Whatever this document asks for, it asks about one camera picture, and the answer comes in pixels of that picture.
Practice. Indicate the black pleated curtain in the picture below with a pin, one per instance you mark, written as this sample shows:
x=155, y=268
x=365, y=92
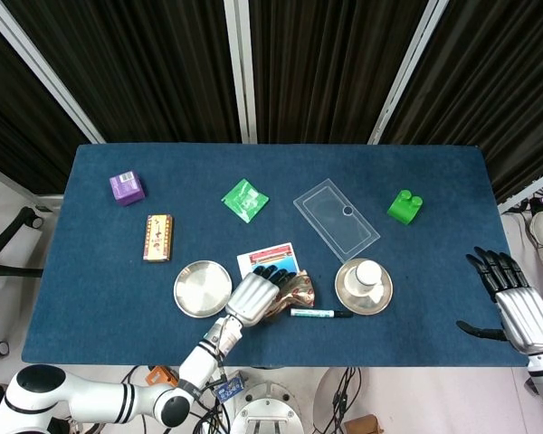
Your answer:
x=9, y=126
x=330, y=68
x=140, y=68
x=502, y=90

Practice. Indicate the blue table cloth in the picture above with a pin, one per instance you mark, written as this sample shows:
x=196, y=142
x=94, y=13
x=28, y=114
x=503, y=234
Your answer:
x=117, y=325

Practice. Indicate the brown patterned flat box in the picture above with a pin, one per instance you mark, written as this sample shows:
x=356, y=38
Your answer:
x=158, y=237

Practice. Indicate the grey round disc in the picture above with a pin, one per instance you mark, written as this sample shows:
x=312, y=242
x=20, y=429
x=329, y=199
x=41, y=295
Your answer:
x=323, y=398

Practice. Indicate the green sachet packet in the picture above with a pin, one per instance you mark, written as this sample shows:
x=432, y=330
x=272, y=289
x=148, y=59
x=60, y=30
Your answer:
x=245, y=201

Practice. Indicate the silver steel plate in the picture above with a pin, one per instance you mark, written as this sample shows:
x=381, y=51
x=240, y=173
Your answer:
x=203, y=289
x=364, y=309

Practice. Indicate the green plastic block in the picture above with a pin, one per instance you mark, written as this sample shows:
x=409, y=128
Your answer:
x=405, y=209

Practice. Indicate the blue circuit board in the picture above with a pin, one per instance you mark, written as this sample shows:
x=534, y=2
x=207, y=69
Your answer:
x=231, y=389

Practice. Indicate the clear acrylic panel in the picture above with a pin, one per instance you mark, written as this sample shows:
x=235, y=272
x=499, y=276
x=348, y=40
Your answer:
x=330, y=221

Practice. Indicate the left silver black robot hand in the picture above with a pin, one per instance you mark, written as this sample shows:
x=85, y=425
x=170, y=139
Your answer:
x=251, y=296

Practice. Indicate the white frame post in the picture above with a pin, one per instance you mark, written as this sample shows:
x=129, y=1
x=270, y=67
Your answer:
x=407, y=72
x=241, y=72
x=45, y=72

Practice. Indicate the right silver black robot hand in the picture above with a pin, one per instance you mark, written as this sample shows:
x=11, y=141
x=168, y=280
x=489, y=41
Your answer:
x=525, y=316

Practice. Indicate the white marker black cap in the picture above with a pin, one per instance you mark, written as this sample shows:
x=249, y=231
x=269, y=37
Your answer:
x=312, y=312

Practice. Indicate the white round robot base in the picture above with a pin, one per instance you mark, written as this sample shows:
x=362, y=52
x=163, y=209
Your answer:
x=267, y=413

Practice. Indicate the white small jar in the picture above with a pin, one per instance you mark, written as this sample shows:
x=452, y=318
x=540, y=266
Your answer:
x=366, y=273

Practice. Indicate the purple cube box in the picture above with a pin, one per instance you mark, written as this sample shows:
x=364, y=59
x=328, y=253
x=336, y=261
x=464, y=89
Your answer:
x=126, y=190

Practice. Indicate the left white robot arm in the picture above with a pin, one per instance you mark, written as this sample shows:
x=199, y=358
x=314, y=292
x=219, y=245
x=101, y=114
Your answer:
x=95, y=400

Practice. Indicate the gold red snack wrapper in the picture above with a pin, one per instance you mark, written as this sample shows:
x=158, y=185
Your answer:
x=301, y=294

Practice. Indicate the brown cardboard box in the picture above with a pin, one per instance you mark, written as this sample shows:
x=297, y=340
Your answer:
x=364, y=425

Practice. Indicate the picture card blue red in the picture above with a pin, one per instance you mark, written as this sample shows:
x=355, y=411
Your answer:
x=271, y=255

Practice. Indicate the orange device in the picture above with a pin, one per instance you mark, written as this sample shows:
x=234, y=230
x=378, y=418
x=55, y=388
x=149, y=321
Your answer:
x=160, y=375

